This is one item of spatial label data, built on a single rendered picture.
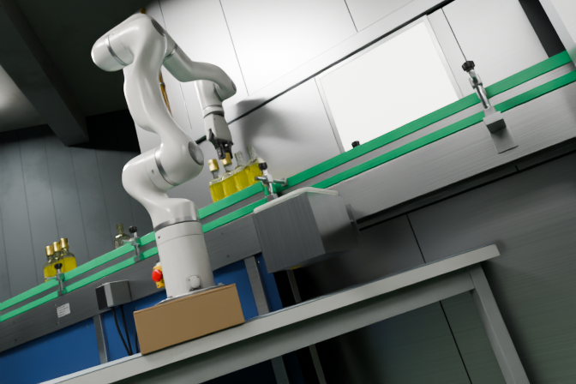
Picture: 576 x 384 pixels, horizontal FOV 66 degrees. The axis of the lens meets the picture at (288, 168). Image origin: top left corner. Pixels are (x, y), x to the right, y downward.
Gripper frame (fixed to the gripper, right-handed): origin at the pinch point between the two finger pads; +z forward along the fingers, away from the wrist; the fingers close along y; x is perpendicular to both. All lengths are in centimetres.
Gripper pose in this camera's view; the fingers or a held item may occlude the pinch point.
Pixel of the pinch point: (225, 153)
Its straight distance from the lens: 165.9
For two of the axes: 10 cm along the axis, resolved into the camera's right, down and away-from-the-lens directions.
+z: 2.9, 9.1, -2.8
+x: 8.1, -3.9, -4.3
